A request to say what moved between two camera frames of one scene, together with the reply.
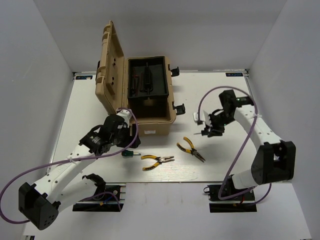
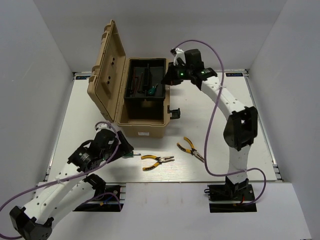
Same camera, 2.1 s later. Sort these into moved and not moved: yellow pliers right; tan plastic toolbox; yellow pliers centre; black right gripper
Moved: black right gripper
Not moved: yellow pliers right; tan plastic toolbox; yellow pliers centre
